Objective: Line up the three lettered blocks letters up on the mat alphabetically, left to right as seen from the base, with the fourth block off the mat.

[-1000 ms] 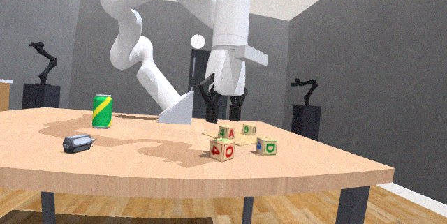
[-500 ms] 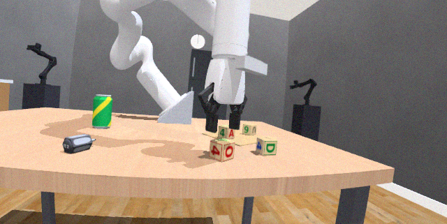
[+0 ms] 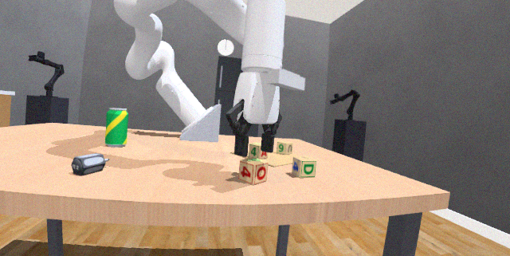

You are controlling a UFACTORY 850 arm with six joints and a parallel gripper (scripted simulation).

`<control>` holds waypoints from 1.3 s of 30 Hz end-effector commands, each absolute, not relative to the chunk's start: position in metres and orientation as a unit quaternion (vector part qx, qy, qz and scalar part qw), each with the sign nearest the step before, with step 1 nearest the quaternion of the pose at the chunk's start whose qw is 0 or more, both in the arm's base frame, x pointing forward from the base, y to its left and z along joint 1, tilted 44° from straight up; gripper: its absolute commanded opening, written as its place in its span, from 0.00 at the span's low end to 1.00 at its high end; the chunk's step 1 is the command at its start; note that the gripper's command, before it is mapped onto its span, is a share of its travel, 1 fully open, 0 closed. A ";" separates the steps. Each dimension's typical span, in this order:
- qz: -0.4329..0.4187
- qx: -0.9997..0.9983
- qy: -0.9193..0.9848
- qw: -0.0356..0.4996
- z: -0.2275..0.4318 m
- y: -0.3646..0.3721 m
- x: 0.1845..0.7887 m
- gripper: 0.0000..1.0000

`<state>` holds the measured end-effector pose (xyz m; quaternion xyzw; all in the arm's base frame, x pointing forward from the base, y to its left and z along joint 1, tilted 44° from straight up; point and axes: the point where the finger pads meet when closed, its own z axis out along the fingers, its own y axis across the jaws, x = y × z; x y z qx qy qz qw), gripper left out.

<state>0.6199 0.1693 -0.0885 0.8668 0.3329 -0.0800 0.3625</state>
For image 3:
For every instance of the green soda can with yellow stripe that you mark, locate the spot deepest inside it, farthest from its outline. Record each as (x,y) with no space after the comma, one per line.
(116,127)

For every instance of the pale yellow square mat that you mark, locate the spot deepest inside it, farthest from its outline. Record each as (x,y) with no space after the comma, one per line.
(276,160)

